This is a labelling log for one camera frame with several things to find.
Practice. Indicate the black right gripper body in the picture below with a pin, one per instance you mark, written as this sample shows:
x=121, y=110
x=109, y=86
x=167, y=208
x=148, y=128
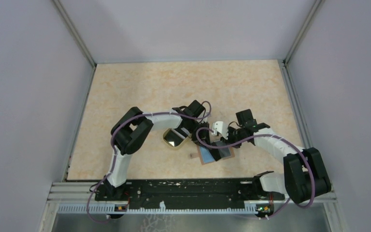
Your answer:
x=235, y=135

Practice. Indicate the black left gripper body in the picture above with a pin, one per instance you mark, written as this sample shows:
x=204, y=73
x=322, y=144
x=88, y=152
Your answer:
x=196, y=126

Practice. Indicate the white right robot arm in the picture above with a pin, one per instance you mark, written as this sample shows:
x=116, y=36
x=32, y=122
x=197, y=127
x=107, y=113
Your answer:
x=304, y=176

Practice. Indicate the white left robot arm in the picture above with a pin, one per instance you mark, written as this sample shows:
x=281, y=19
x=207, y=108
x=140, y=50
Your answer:
x=130, y=132

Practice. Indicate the beige oval tray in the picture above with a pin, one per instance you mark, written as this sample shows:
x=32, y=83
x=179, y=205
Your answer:
x=175, y=138

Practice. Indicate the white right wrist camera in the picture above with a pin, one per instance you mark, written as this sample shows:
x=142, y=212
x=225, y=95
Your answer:
x=220, y=128

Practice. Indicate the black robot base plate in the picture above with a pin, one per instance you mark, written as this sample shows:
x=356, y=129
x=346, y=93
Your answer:
x=183, y=194

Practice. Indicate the white slotted cable duct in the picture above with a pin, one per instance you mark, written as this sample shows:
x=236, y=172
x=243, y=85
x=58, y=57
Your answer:
x=111, y=208

